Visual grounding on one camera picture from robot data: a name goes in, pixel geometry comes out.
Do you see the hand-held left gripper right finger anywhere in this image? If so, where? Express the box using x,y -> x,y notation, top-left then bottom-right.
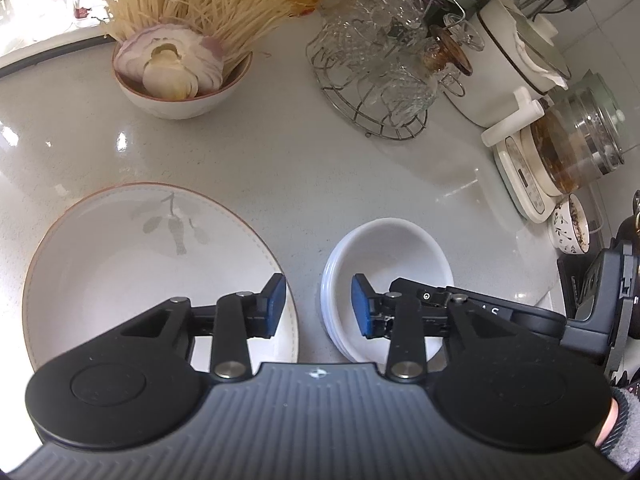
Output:
348,273 -> 521,384

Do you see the white kettle base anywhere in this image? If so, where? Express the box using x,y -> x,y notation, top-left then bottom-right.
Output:
481,100 -> 577,225

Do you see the ceramic bowl holding onion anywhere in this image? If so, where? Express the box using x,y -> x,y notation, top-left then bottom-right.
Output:
112,35 -> 254,121

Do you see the small floral cup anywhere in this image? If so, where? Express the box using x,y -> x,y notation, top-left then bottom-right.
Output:
549,193 -> 595,256

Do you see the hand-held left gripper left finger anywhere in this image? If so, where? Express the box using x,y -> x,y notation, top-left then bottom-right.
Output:
120,273 -> 289,384

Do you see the large floral ceramic plate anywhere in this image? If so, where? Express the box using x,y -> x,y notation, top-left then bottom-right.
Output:
21,183 -> 302,372

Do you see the white cooking pot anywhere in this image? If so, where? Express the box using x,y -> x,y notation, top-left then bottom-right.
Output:
439,0 -> 574,129

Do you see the glass kettle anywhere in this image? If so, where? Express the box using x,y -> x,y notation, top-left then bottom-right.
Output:
529,72 -> 627,197

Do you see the white bowl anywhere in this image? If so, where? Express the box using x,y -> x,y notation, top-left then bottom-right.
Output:
327,218 -> 456,362
320,240 -> 362,364

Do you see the cut purple onion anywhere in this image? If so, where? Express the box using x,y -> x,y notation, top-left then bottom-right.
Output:
113,23 -> 226,101

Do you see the amber glass cup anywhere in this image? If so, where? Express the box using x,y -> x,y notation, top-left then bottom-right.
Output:
424,24 -> 474,80

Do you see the group of clear glass cups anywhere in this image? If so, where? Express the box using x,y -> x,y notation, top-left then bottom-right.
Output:
312,0 -> 451,116

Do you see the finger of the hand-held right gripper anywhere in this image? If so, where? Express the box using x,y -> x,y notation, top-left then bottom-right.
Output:
388,277 -> 517,322

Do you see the white drip tray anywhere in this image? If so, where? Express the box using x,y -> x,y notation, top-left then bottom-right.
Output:
0,0 -> 114,61

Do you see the metal wire cup rack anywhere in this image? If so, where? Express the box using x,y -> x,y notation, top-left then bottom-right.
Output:
306,0 -> 466,140

